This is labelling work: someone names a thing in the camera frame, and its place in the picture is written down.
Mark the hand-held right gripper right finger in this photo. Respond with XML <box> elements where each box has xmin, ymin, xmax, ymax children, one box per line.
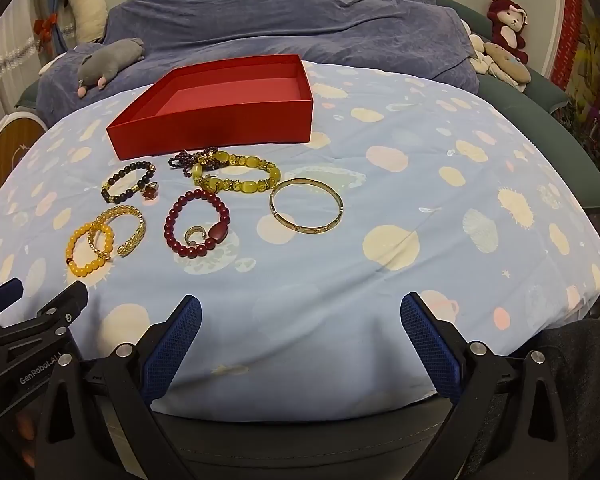
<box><xmin>400</xmin><ymin>292</ymin><xmax>571</xmax><ymax>480</ymax></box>

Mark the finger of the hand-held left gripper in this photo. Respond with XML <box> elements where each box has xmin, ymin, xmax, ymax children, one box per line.
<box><xmin>0</xmin><ymin>277</ymin><xmax>25</xmax><ymax>333</ymax></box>
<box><xmin>0</xmin><ymin>280</ymin><xmax>90</xmax><ymax>356</ymax></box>

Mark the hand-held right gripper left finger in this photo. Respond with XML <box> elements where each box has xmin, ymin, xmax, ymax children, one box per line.
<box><xmin>35</xmin><ymin>294</ymin><xmax>203</xmax><ymax>480</ymax></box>

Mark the orange bead bracelet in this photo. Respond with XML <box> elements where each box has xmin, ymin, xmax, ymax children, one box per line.
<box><xmin>66</xmin><ymin>222</ymin><xmax>116</xmax><ymax>277</ymax></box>

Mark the gold braided cuff bracelet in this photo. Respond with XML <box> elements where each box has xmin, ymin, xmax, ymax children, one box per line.
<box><xmin>89</xmin><ymin>206</ymin><xmax>147</xmax><ymax>261</ymax></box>

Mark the dark red bead bracelet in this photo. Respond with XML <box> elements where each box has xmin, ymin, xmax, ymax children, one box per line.
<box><xmin>164</xmin><ymin>191</ymin><xmax>231</xmax><ymax>258</ymax></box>

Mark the gold bangle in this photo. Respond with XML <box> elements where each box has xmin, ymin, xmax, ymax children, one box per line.
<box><xmin>269</xmin><ymin>178</ymin><xmax>345</xmax><ymax>236</ymax></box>

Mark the purple garnet bracelet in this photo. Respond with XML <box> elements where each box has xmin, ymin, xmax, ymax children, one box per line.
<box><xmin>168</xmin><ymin>146</ymin><xmax>221</xmax><ymax>177</ymax></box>

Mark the yellow bead bracelet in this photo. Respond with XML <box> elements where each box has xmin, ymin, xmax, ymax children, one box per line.
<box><xmin>190</xmin><ymin>150</ymin><xmax>282</xmax><ymax>195</ymax></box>

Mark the red cardboard box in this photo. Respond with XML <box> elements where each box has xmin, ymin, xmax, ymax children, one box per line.
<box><xmin>106</xmin><ymin>54</ymin><xmax>315</xmax><ymax>156</ymax></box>

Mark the person's left hand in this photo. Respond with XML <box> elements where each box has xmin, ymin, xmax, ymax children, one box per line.
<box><xmin>10</xmin><ymin>402</ymin><xmax>38</xmax><ymax>466</ymax></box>

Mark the light blue planet-print sheet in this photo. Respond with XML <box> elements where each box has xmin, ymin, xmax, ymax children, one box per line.
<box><xmin>0</xmin><ymin>60</ymin><xmax>600</xmax><ymax>418</ymax></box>

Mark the white lace curtain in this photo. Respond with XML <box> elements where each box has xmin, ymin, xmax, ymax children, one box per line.
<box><xmin>0</xmin><ymin>5</ymin><xmax>46</xmax><ymax>126</ymax></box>

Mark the green sofa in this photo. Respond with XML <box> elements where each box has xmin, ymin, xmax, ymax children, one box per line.
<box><xmin>15</xmin><ymin>0</ymin><xmax>600</xmax><ymax>211</ymax></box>

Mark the grey mouse plush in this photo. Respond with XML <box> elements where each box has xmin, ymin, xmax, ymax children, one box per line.
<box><xmin>76</xmin><ymin>37</ymin><xmax>146</xmax><ymax>98</ymax></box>

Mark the pink flowering plant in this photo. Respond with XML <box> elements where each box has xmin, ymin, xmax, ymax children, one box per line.
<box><xmin>562</xmin><ymin>100</ymin><xmax>600</xmax><ymax>181</ymax></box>

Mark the red bow tieback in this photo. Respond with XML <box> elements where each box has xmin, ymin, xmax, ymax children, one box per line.
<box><xmin>34</xmin><ymin>12</ymin><xmax>61</xmax><ymax>41</ymax></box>

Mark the white plush toy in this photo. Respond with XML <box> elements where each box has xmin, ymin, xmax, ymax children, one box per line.
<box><xmin>467</xmin><ymin>32</ymin><xmax>528</xmax><ymax>93</ymax></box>

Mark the brown potato plush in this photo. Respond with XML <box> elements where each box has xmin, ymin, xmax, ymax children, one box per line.
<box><xmin>482</xmin><ymin>41</ymin><xmax>532</xmax><ymax>86</ymax></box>

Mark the white sheep plush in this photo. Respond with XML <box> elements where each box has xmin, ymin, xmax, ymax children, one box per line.
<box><xmin>60</xmin><ymin>0</ymin><xmax>110</xmax><ymax>45</ymax></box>

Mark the red monkey plush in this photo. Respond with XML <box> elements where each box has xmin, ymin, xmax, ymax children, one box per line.
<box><xmin>486</xmin><ymin>0</ymin><xmax>530</xmax><ymax>65</ymax></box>

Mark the dark blue blanket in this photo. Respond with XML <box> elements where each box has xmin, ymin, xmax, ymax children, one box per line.
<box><xmin>36</xmin><ymin>0</ymin><xmax>481</xmax><ymax>128</ymax></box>

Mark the red bordered wall hanging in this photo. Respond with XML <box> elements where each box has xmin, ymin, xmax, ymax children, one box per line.
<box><xmin>550</xmin><ymin>0</ymin><xmax>600</xmax><ymax>106</ymax></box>

